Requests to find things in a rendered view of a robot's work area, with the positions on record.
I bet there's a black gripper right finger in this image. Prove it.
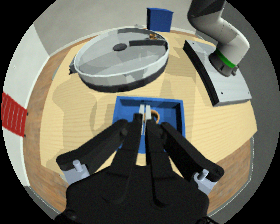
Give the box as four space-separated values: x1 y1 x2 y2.
144 105 224 208

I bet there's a blue open tray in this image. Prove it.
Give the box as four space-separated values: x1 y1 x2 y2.
112 96 186 154

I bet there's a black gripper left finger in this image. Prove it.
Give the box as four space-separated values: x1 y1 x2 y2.
56 105 145 205

